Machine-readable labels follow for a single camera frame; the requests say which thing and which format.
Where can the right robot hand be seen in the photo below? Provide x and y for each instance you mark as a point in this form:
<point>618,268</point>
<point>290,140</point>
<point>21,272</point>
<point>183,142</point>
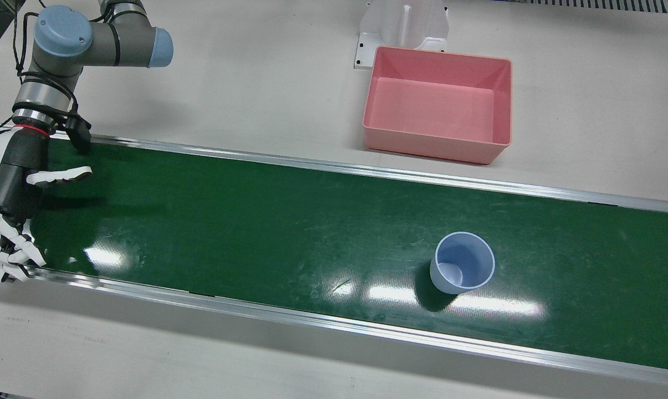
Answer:
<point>15,183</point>

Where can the right UR5e robot arm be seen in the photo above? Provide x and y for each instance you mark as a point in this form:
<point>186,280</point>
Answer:
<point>62,39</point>

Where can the pink plastic box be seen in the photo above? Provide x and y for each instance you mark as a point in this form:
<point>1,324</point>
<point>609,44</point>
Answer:
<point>433,105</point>

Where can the blue plastic cup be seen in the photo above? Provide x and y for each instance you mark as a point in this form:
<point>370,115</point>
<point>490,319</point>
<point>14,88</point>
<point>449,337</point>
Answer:
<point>467,260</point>

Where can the green conveyor belt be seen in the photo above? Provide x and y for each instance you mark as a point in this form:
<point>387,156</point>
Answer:
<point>256,233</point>

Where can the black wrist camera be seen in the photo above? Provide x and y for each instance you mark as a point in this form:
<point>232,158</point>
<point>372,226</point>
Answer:
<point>78,133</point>

